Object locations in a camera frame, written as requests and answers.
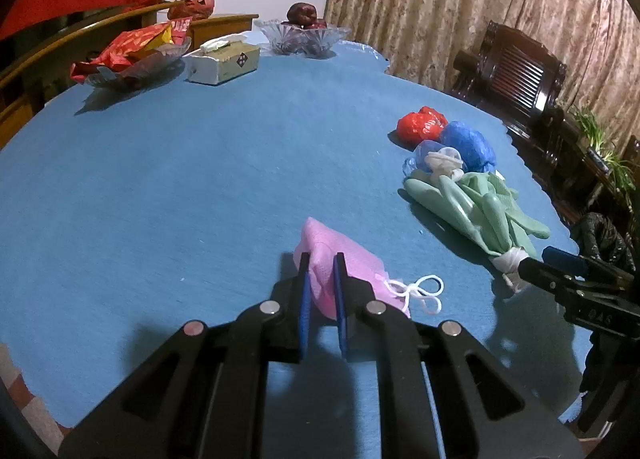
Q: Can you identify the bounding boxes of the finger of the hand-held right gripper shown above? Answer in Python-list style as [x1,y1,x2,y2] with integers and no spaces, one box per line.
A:
[517,258,591,300]
[542,246,635,284]

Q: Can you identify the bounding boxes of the red plastic bag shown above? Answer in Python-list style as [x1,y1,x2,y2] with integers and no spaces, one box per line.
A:
[396,106,449,148]

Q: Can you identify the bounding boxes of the light wooden cabinet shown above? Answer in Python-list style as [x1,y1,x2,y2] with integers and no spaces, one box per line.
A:
[192,14,260,37]

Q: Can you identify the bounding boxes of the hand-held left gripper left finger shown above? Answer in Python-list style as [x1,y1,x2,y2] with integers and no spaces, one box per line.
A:
[59,251,313,459]

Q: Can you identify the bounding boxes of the glass fruit bowl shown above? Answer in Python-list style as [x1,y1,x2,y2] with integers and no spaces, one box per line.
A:
[254,19,352,58]

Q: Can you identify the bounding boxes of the dark wooden side table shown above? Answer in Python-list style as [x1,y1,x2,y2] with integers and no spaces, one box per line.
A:
[515,109,621,220]

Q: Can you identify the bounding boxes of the pink mesh bag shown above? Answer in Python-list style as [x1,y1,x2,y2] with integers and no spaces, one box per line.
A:
[293,216,443,322]

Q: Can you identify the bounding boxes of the dark wooden armchair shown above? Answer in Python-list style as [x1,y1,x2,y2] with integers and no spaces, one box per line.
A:
[447,21,568,140]

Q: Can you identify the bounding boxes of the crumpled red snack wrapper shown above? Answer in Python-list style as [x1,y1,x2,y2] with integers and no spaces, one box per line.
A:
[70,59,108,84]

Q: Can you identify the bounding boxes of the black bag lined trash bin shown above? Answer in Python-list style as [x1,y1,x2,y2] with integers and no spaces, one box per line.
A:
[572,211,638,275]

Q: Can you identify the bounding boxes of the white wrapper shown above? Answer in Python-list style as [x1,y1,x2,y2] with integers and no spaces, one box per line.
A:
[425,149,467,180]

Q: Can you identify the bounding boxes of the potted green plant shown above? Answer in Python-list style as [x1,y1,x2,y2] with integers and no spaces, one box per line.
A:
[570,104,636,194]

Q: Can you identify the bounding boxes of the green rubber gloves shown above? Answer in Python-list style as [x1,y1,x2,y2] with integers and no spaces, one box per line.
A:
[403,171,551,292]

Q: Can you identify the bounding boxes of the pale blue plastic bag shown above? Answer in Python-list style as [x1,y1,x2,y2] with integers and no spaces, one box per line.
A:
[402,139,468,184]

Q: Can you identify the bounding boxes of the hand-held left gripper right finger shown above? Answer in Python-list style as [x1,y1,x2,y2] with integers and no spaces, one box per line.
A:
[332,251,586,459]

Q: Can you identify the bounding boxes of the curved wooden chair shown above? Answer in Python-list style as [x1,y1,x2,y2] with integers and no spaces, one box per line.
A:
[0,1,190,147]

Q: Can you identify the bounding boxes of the glass snack dish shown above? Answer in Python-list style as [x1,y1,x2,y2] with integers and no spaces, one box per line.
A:
[82,36,192,90]

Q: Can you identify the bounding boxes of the yellow snack packet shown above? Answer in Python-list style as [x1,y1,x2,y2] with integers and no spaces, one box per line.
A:
[135,31,176,60]

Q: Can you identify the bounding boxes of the beige tissue box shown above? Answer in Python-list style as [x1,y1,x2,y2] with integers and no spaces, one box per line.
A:
[184,34,261,86]

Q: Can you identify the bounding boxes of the heap of red apples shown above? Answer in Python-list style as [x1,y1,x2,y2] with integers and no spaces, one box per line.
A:
[286,2,328,30]

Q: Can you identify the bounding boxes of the red patterned snack packet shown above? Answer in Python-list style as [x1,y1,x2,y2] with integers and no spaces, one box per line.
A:
[95,24,173,70]

